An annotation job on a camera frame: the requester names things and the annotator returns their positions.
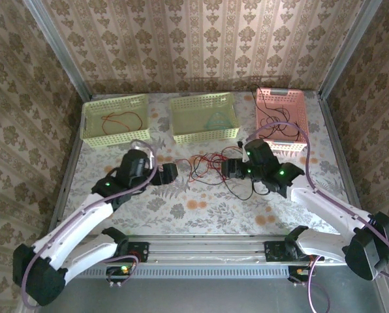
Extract aluminium frame post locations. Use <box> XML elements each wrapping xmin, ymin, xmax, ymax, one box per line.
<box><xmin>317</xmin><ymin>0</ymin><xmax>383</xmax><ymax>98</ymax></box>
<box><xmin>23</xmin><ymin>0</ymin><xmax>94</xmax><ymax>100</ymax></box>

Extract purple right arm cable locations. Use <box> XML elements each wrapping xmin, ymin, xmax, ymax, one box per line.
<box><xmin>246</xmin><ymin>122</ymin><xmax>389</xmax><ymax>278</ymax></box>

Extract thin teal green cable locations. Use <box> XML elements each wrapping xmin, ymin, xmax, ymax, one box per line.
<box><xmin>204</xmin><ymin>110</ymin><xmax>231</xmax><ymax>130</ymax></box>

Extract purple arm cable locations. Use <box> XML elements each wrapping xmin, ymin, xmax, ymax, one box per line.
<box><xmin>20</xmin><ymin>139</ymin><xmax>159</xmax><ymax>309</ymax></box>
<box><xmin>246</xmin><ymin>122</ymin><xmax>389</xmax><ymax>278</ymax></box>

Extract pale yellow perforated basket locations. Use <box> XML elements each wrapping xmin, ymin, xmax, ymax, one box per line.
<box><xmin>81</xmin><ymin>93</ymin><xmax>151</xmax><ymax>147</ymax></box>
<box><xmin>168</xmin><ymin>92</ymin><xmax>240</xmax><ymax>145</ymax></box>

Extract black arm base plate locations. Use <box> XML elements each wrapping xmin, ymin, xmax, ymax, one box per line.
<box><xmin>264</xmin><ymin>240</ymin><xmax>290</xmax><ymax>261</ymax></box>
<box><xmin>126</xmin><ymin>241</ymin><xmax>149</xmax><ymax>263</ymax></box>

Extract grey slotted cable duct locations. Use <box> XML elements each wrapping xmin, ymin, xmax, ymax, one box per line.
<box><xmin>80</xmin><ymin>269</ymin><xmax>293</xmax><ymax>280</ymax></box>

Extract small circuit board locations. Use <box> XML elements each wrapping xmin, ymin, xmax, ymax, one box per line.
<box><xmin>287</xmin><ymin>263</ymin><xmax>317</xmax><ymax>286</ymax></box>
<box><xmin>105</xmin><ymin>263</ymin><xmax>134</xmax><ymax>288</ymax></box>

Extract pink perforated plastic basket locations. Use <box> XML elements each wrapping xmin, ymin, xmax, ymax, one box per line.
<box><xmin>255</xmin><ymin>86</ymin><xmax>311</xmax><ymax>153</ymax></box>

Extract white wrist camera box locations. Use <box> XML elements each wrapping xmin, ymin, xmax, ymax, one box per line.
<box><xmin>130</xmin><ymin>139</ymin><xmax>159</xmax><ymax>170</ymax></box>
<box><xmin>236</xmin><ymin>139</ymin><xmax>248</xmax><ymax>161</ymax></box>

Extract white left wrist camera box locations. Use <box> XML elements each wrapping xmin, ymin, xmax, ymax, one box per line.
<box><xmin>130</xmin><ymin>139</ymin><xmax>159</xmax><ymax>170</ymax></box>

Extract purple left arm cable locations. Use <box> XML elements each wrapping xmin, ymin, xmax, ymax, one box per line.
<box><xmin>20</xmin><ymin>139</ymin><xmax>159</xmax><ymax>309</ymax></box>

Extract aluminium frame side rail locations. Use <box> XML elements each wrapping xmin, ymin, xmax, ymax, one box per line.
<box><xmin>46</xmin><ymin>96</ymin><xmax>93</xmax><ymax>239</ymax></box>
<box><xmin>317</xmin><ymin>93</ymin><xmax>369</xmax><ymax>218</ymax></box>

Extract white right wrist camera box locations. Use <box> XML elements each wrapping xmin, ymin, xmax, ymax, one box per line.
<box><xmin>236</xmin><ymin>139</ymin><xmax>248</xmax><ymax>161</ymax></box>

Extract purple looped cable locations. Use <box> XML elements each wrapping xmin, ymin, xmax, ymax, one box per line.
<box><xmin>307</xmin><ymin>257</ymin><xmax>331</xmax><ymax>313</ymax></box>

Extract black gripper wire loop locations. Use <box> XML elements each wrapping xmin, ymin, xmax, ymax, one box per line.
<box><xmin>251</xmin><ymin>180</ymin><xmax>271</xmax><ymax>197</ymax></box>

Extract floral patterned tablecloth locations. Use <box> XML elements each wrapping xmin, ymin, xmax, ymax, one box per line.
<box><xmin>52</xmin><ymin>91</ymin><xmax>362</xmax><ymax>235</ymax></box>

